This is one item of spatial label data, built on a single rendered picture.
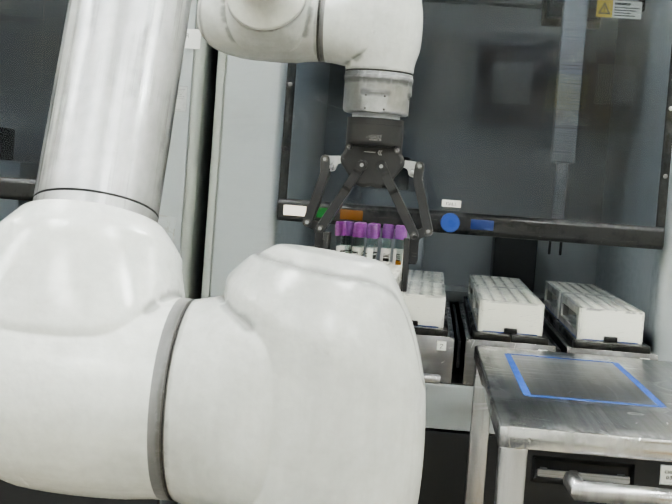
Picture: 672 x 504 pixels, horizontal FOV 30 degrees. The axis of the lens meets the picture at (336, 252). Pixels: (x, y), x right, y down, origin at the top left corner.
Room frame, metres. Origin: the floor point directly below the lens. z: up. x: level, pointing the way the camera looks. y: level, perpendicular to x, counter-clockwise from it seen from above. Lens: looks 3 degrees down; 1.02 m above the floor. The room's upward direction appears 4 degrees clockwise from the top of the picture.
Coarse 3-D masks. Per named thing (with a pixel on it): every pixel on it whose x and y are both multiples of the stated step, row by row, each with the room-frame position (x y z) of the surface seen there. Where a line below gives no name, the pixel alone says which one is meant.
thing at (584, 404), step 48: (480, 384) 1.69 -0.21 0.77; (528, 384) 1.38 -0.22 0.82; (576, 384) 1.41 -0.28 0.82; (624, 384) 1.44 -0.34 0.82; (480, 432) 1.69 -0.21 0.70; (528, 432) 1.11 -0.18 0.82; (576, 432) 1.11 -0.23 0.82; (624, 432) 1.13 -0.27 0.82; (480, 480) 1.68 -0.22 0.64; (576, 480) 1.08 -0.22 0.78
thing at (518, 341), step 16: (464, 304) 2.47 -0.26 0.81; (464, 320) 2.19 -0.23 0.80; (464, 336) 1.98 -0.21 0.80; (480, 336) 1.90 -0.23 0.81; (496, 336) 1.90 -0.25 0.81; (512, 336) 1.90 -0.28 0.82; (528, 336) 1.90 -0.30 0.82; (544, 336) 1.92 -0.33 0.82; (464, 352) 1.92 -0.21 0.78; (464, 368) 1.89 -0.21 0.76
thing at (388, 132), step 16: (352, 128) 1.63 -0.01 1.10; (368, 128) 1.62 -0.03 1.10; (384, 128) 1.62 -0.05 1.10; (400, 128) 1.64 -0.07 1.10; (352, 144) 1.65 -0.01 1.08; (368, 144) 1.62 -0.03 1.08; (384, 144) 1.62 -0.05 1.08; (400, 144) 1.64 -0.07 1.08; (352, 160) 1.65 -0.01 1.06; (368, 160) 1.65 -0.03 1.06; (384, 160) 1.65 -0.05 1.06; (400, 160) 1.64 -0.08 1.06; (368, 176) 1.65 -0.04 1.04
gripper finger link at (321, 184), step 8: (320, 160) 1.65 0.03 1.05; (328, 160) 1.65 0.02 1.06; (320, 168) 1.65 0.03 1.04; (328, 168) 1.65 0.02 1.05; (320, 176) 1.65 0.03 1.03; (328, 176) 1.66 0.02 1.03; (320, 184) 1.65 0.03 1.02; (320, 192) 1.65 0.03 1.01; (312, 200) 1.65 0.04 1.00; (320, 200) 1.66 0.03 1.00; (312, 208) 1.65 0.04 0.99; (304, 216) 1.65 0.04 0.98; (312, 216) 1.65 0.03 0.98; (304, 224) 1.65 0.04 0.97
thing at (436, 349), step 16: (448, 304) 2.49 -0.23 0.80; (416, 320) 1.93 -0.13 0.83; (448, 320) 2.17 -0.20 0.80; (416, 336) 1.90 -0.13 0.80; (432, 336) 1.90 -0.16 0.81; (448, 336) 1.94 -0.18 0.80; (432, 352) 1.90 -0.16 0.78; (448, 352) 1.90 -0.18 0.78; (432, 368) 1.90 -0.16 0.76; (448, 368) 1.90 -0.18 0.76
